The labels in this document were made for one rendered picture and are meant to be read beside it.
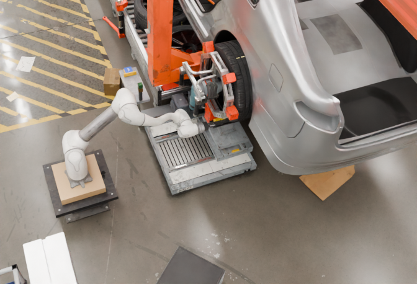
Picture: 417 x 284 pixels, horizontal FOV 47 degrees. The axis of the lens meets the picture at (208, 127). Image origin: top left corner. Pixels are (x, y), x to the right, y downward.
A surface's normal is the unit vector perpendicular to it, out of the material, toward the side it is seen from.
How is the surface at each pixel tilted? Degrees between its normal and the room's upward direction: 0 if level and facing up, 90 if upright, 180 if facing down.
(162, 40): 90
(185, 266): 0
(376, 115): 0
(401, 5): 0
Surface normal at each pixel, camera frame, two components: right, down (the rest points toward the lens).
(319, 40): 0.11, -0.59
